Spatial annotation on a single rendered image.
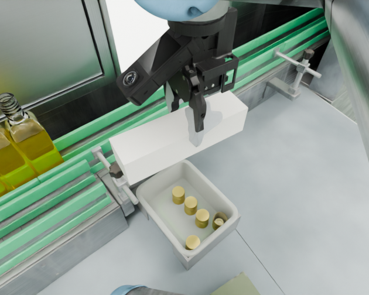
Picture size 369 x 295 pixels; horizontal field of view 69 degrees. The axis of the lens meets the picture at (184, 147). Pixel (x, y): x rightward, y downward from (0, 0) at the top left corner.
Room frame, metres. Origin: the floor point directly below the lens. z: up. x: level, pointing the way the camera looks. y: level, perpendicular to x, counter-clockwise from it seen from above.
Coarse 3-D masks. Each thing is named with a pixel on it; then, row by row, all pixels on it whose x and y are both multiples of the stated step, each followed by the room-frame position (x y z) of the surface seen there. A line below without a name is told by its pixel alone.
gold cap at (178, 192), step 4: (176, 188) 0.36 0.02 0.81; (180, 188) 0.36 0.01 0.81; (172, 192) 0.35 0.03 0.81; (176, 192) 0.35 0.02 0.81; (180, 192) 0.35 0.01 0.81; (184, 192) 0.35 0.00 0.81; (172, 196) 0.34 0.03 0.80; (176, 196) 0.33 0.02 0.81; (180, 196) 0.33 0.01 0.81; (184, 196) 0.35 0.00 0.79; (172, 200) 0.34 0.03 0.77; (176, 200) 0.33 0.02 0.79; (180, 200) 0.33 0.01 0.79
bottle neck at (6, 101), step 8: (0, 96) 0.35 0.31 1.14; (8, 96) 0.35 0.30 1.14; (0, 104) 0.33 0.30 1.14; (8, 104) 0.33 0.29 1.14; (16, 104) 0.34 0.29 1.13; (8, 112) 0.33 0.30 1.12; (16, 112) 0.33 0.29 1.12; (24, 112) 0.35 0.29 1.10; (16, 120) 0.33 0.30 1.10; (24, 120) 0.34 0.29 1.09
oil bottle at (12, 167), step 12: (0, 132) 0.32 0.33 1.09; (0, 144) 0.30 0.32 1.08; (12, 144) 0.31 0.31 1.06; (0, 156) 0.29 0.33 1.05; (12, 156) 0.30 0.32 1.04; (24, 156) 0.32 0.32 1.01; (0, 168) 0.28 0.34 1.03; (12, 168) 0.29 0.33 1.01; (24, 168) 0.30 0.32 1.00; (12, 180) 0.28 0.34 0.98; (24, 180) 0.29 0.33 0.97
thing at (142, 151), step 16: (224, 96) 0.38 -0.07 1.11; (176, 112) 0.34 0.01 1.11; (224, 112) 0.34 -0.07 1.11; (240, 112) 0.34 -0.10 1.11; (144, 128) 0.30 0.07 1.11; (160, 128) 0.30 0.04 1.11; (176, 128) 0.30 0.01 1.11; (224, 128) 0.33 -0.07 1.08; (240, 128) 0.35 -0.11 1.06; (112, 144) 0.27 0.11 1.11; (128, 144) 0.27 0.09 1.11; (144, 144) 0.27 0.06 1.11; (160, 144) 0.27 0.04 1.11; (176, 144) 0.28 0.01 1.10; (192, 144) 0.29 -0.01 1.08; (208, 144) 0.31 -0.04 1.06; (128, 160) 0.24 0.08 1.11; (144, 160) 0.25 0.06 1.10; (160, 160) 0.26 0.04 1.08; (176, 160) 0.28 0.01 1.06; (128, 176) 0.23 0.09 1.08; (144, 176) 0.24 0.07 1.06
